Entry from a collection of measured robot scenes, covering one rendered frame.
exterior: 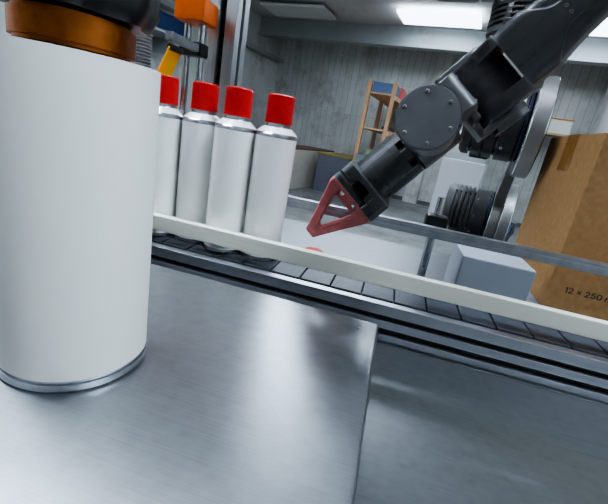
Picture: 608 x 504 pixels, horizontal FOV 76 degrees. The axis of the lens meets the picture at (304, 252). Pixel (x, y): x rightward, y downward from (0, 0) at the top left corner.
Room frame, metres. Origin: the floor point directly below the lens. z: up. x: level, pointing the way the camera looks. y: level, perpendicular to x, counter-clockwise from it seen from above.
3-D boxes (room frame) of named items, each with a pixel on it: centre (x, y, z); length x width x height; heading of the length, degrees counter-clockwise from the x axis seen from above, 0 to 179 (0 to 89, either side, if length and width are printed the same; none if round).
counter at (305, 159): (7.90, 0.47, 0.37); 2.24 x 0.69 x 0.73; 158
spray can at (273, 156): (0.50, 0.06, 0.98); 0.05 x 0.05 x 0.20
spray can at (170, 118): (0.52, 0.21, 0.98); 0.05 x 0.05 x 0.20
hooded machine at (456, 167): (6.69, -2.38, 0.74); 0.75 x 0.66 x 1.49; 155
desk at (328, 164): (8.00, -0.48, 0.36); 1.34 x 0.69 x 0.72; 158
